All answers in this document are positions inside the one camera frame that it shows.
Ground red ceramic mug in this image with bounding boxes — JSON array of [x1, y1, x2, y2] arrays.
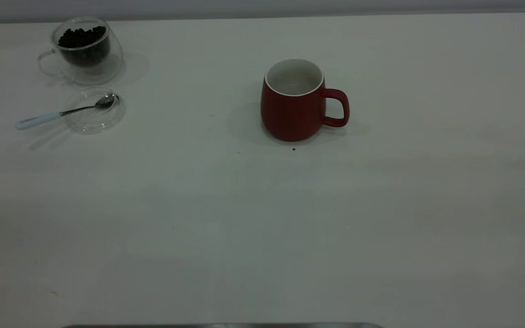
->
[[260, 58, 350, 142]]

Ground white-handled metal spoon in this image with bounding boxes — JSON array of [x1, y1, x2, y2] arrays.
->
[[15, 93, 116, 131]]

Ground clear glass saucer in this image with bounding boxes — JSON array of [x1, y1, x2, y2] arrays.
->
[[64, 87, 127, 134]]

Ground clear glass cup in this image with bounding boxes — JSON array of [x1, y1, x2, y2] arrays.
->
[[37, 16, 124, 85]]

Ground dark coffee beans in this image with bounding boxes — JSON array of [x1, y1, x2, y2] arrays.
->
[[57, 26, 111, 67]]

